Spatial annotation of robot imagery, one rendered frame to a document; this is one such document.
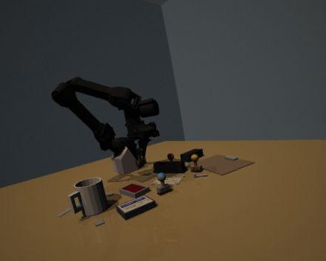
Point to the grey mug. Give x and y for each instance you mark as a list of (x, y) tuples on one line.
[(90, 196)]

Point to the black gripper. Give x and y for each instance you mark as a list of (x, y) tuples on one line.
[(129, 141)]

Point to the brown clipboard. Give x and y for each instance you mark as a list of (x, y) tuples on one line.
[(223, 165)]

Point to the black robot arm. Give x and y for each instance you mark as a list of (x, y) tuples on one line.
[(119, 97)]

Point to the blue-topped rubber stamp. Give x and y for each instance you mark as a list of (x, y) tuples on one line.
[(164, 188)]

